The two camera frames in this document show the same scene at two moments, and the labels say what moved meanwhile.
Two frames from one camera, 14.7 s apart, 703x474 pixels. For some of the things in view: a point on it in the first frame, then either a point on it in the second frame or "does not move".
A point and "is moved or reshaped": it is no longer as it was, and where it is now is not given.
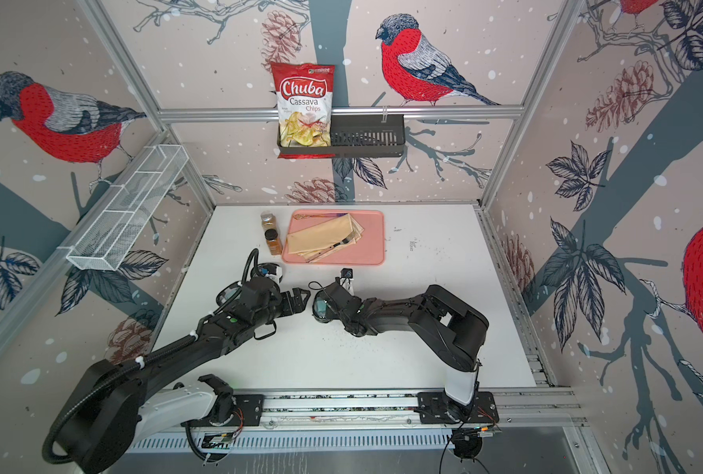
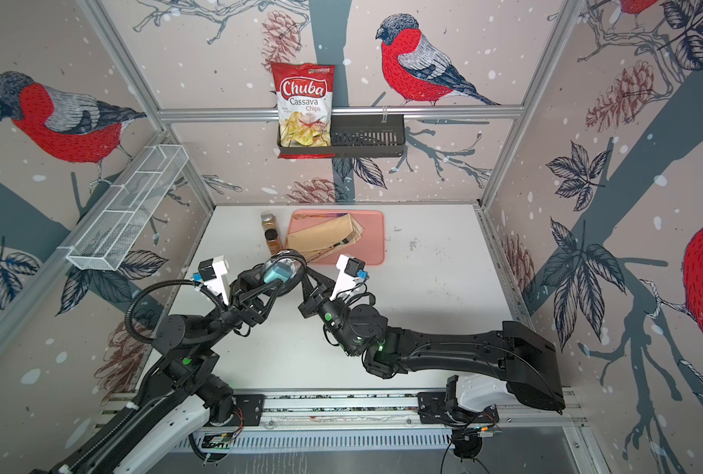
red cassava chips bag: (304, 95) does not move
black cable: (321, 308) is moved or reshaped
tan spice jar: (269, 220) does not move
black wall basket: (357, 135) does not move
